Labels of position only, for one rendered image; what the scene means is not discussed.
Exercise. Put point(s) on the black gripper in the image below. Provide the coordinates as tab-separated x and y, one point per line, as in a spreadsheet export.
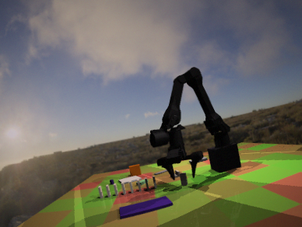
194	157

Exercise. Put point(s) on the orange block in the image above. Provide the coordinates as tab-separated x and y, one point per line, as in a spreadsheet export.
135	170

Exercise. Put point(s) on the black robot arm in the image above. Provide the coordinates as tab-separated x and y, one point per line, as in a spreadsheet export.
172	117

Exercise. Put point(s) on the purple flat rectangular block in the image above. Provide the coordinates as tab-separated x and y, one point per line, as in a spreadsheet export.
147	206

